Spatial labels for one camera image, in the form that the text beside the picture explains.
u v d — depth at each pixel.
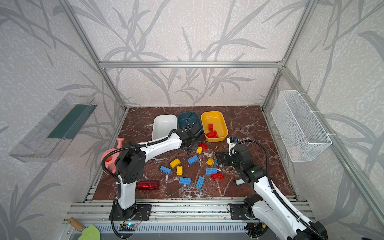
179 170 0.86
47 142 0.64
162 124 1.10
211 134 1.00
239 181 0.83
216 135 1.02
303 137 0.61
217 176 0.85
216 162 0.74
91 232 0.69
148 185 0.79
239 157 0.61
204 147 0.96
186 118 1.12
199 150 0.93
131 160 0.52
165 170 0.86
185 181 0.83
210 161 0.91
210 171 0.87
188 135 0.67
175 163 0.89
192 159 0.91
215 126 1.07
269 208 0.59
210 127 1.05
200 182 0.84
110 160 0.80
